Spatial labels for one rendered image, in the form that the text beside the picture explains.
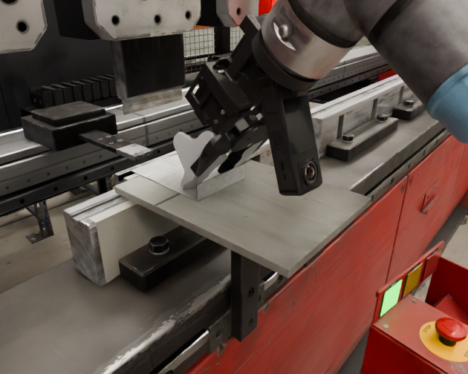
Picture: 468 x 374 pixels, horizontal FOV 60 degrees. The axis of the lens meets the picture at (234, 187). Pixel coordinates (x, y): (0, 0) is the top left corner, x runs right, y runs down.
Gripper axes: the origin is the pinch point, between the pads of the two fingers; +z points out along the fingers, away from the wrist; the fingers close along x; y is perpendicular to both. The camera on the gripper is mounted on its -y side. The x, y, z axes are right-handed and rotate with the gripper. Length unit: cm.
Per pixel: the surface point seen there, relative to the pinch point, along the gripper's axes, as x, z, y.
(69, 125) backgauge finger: 3.3, 17.8, 23.0
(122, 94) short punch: 4.5, -0.7, 14.3
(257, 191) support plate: -2.7, -3.1, -4.8
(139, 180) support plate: 5.4, 5.4, 5.2
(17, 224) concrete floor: -31, 201, 80
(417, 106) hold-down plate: -92, 12, -2
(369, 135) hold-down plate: -58, 11, -3
